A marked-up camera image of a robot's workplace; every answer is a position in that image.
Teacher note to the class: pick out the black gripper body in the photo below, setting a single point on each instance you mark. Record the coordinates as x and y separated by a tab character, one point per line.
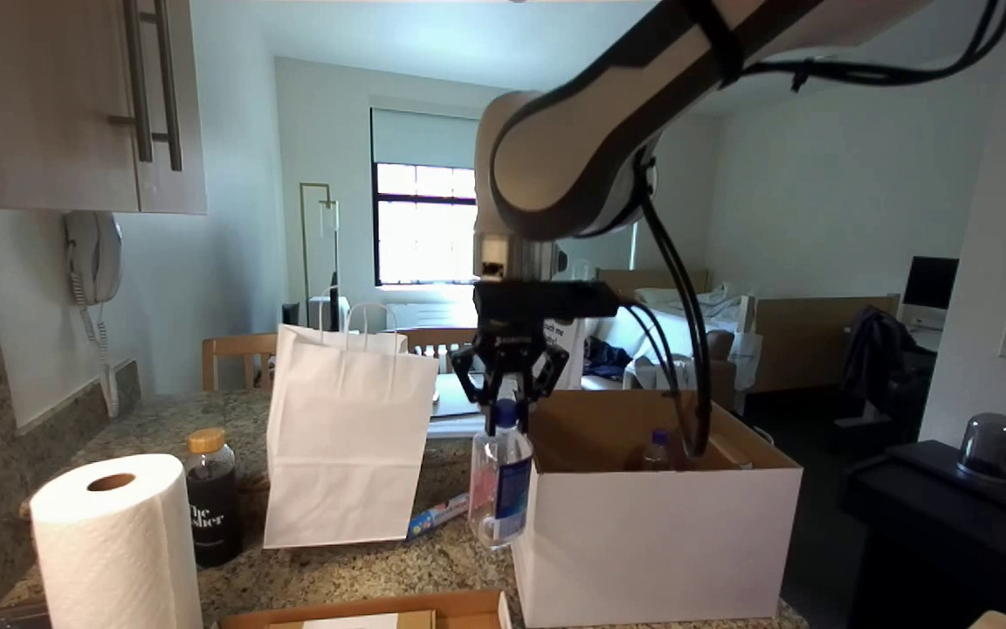
514	347

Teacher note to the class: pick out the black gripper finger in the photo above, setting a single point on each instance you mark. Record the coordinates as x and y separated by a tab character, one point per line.
546	370
472	375

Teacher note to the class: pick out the blue capped water bottle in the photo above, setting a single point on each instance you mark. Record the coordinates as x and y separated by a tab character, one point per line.
504	491
659	452

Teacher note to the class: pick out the white storage cardboard box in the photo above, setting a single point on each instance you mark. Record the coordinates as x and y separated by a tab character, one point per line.
654	546

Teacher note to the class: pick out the large brown cardboard box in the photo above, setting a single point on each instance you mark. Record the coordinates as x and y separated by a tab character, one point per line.
803	342

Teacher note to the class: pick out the wooden dining chair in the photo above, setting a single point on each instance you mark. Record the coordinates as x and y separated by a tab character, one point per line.
436	338
235	347

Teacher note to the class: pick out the blue white flat packet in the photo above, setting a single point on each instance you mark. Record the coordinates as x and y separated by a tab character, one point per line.
436	513

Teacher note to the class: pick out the black framed window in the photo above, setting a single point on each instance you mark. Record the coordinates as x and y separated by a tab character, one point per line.
420	230

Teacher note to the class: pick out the white paper bag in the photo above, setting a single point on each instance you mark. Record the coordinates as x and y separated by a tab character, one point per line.
341	456

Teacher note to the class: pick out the white clutter pile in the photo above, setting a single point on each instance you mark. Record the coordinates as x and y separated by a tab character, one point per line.
732	338

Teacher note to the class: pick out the white roller blind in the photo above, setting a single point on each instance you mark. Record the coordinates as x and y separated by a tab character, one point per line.
427	140

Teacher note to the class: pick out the white printed paper sheet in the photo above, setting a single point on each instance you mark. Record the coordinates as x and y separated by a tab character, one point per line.
350	623

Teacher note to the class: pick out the dark jar with cork lid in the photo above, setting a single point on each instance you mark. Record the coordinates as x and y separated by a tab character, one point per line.
215	512

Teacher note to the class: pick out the shallow open cardboard tray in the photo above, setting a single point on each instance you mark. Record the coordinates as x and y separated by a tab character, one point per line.
293	608

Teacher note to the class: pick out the black backpack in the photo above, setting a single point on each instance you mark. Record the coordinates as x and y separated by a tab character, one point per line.
888	362

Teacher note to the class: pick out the small black screen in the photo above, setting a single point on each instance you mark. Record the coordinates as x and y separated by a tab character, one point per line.
931	283

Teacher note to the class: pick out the white paper towel roll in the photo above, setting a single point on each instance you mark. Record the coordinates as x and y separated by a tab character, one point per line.
118	561

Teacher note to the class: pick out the black side table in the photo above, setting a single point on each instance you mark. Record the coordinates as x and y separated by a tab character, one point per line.
932	537

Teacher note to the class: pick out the clear glass dome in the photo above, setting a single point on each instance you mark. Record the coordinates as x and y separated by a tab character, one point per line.
993	448

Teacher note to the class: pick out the thin rectangular frame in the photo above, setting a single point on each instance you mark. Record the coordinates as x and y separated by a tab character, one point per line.
320	185

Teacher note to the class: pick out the white wall phone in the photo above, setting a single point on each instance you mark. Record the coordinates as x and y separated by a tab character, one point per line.
89	255

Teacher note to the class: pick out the wooden wall cabinet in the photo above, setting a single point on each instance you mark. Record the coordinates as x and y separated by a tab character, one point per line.
36	106

